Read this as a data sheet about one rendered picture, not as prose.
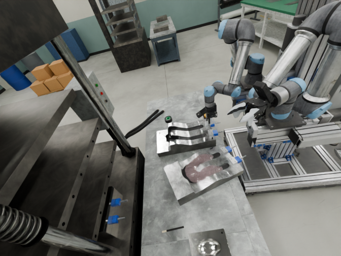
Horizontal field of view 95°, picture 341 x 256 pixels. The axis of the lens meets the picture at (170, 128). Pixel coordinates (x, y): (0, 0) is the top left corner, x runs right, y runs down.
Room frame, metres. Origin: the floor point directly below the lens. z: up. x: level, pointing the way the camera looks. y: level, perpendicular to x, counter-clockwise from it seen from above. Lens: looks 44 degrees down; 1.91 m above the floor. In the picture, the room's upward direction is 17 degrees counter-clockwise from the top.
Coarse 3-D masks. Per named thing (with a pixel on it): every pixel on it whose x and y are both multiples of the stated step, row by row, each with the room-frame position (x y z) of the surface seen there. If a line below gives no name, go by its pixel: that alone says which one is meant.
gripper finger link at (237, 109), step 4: (240, 104) 0.48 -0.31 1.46; (244, 104) 0.47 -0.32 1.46; (232, 108) 0.47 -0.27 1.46; (236, 108) 0.46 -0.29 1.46; (240, 108) 0.46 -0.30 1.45; (244, 108) 0.46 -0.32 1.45; (228, 112) 0.46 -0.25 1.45; (232, 112) 0.46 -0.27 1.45; (236, 112) 0.47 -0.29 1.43; (240, 112) 0.47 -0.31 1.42; (236, 116) 0.47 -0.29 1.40
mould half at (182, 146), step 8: (200, 120) 1.03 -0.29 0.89; (208, 128) 0.91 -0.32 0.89; (160, 136) 1.01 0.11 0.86; (184, 136) 0.89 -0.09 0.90; (208, 136) 0.82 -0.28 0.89; (160, 144) 0.91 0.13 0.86; (168, 144) 0.89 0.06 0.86; (176, 144) 0.81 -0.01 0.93; (184, 144) 0.80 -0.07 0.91; (192, 144) 0.79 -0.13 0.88; (200, 144) 0.78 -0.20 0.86; (208, 144) 0.78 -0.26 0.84; (160, 152) 0.83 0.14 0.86; (168, 152) 0.82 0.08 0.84; (176, 152) 0.81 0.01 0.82
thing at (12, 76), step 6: (12, 66) 6.33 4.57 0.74; (6, 72) 6.12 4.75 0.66; (12, 72) 6.20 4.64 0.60; (18, 72) 6.34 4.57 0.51; (6, 78) 6.11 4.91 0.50; (12, 78) 6.12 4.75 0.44; (18, 78) 6.20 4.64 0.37; (24, 78) 6.35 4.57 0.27; (12, 84) 6.11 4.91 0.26; (18, 84) 6.12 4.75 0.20; (24, 84) 6.20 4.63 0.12; (30, 84) 6.36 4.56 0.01; (18, 90) 6.11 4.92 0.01
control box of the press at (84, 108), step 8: (88, 72) 1.35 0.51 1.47; (72, 80) 1.28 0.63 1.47; (96, 80) 1.33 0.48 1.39; (64, 88) 1.17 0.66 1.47; (80, 88) 1.08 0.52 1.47; (96, 88) 1.26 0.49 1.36; (80, 96) 1.07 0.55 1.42; (104, 96) 1.31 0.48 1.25; (72, 104) 1.09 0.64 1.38; (80, 104) 1.08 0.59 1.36; (88, 104) 1.07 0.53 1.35; (112, 104) 1.36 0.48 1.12; (80, 112) 1.08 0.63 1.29; (88, 112) 1.08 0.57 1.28; (96, 112) 1.07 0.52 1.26; (112, 112) 1.28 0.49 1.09; (104, 120) 1.09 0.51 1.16; (104, 128) 1.07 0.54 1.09; (112, 136) 1.20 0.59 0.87; (120, 144) 1.20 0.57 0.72
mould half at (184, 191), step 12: (192, 156) 0.68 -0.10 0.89; (228, 156) 0.61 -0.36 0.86; (168, 168) 0.63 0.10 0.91; (180, 168) 0.60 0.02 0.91; (228, 168) 0.52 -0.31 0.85; (240, 168) 0.50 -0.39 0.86; (180, 180) 0.51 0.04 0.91; (204, 180) 0.47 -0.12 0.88; (216, 180) 0.44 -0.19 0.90; (228, 180) 0.46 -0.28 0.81; (180, 192) 0.43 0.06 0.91; (192, 192) 0.41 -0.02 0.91; (204, 192) 0.42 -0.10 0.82; (180, 204) 0.39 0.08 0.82
